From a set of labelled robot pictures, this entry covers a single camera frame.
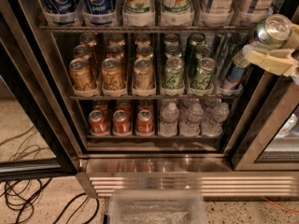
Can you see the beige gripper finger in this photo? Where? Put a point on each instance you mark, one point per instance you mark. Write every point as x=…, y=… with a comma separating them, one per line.
x=276, y=61
x=293, y=41

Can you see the blue front can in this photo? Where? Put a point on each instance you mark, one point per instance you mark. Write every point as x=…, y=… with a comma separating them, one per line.
x=233, y=70

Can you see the green second row left can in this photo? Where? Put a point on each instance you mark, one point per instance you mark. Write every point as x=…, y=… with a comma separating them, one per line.
x=173, y=50

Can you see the stainless steel fridge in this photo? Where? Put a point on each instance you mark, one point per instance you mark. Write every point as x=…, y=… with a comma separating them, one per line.
x=35, y=52

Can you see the orange front right can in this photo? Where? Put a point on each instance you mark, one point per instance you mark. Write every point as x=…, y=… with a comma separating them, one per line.
x=143, y=74

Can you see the orange second row right can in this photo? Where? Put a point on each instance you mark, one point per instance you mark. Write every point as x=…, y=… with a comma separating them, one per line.
x=144, y=51

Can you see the orange second row can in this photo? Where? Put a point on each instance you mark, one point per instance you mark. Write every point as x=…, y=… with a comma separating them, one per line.
x=82, y=51
x=144, y=51
x=115, y=51

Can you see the red front right can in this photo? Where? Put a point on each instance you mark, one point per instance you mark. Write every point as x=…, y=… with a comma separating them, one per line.
x=144, y=122

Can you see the red can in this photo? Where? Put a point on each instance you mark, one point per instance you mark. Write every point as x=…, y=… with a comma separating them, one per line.
x=98, y=122
x=121, y=122
x=144, y=122

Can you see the orange second row middle can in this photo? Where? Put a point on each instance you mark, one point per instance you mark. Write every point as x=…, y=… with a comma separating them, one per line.
x=115, y=51

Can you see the orange front middle can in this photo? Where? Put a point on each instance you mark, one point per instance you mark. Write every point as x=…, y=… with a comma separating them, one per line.
x=112, y=74

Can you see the red front middle can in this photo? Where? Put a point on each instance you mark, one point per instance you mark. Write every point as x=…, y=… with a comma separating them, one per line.
x=121, y=122

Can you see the red front left can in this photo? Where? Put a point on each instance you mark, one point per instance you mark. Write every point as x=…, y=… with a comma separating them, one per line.
x=98, y=122

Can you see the orange front left can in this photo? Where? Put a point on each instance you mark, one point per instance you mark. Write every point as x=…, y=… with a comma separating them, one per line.
x=80, y=73

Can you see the orange second row left can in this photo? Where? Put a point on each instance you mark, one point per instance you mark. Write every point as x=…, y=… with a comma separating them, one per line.
x=82, y=51

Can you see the open fridge door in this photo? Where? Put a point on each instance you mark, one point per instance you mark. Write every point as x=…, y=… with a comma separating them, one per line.
x=25, y=115

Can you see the right white labelled bottle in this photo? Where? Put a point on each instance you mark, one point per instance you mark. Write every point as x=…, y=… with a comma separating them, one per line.
x=252, y=10

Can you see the white labelled bottle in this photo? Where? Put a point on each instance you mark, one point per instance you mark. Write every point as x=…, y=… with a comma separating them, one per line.
x=216, y=13
x=252, y=10

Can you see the left white labelled bottle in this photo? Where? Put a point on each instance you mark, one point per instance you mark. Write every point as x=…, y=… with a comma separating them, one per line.
x=216, y=13

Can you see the right water bottle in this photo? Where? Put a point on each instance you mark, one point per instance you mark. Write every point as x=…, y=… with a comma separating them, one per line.
x=212, y=127

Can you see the water bottle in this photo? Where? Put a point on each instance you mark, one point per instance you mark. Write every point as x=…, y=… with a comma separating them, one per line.
x=169, y=120
x=190, y=124
x=212, y=127

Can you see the middle water bottle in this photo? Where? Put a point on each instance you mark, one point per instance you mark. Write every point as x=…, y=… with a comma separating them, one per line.
x=190, y=124

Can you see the left water bottle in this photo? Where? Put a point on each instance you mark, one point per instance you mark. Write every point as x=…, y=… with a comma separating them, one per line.
x=169, y=120

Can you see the left 7up bottle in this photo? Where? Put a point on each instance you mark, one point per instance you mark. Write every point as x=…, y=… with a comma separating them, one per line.
x=138, y=12

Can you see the clear plastic bin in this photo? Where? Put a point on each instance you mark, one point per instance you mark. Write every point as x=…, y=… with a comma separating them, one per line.
x=157, y=206

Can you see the left pepsi bottle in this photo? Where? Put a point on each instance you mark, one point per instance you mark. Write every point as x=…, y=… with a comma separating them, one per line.
x=60, y=8

